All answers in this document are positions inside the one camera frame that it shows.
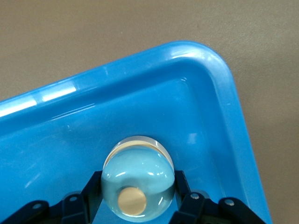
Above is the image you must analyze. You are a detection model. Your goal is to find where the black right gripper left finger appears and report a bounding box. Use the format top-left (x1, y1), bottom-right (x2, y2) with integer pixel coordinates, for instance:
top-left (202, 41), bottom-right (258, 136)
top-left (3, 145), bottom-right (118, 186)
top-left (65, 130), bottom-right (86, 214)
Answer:
top-left (0, 171), bottom-right (105, 224)

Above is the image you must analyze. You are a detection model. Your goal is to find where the blue plastic tray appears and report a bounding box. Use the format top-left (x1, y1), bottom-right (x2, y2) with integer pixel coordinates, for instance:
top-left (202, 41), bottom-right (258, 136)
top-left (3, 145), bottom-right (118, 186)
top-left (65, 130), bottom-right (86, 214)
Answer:
top-left (0, 41), bottom-right (274, 224)

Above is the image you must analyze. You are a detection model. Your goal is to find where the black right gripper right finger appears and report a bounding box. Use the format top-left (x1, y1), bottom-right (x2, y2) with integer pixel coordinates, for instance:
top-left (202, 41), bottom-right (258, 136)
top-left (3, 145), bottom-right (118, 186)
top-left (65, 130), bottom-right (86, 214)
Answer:
top-left (167, 170), bottom-right (265, 224)

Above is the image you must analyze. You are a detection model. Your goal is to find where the light blue desk bell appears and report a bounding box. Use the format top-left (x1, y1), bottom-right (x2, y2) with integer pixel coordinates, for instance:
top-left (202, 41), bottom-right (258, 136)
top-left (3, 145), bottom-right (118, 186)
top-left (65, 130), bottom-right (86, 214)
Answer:
top-left (100, 135), bottom-right (176, 221)

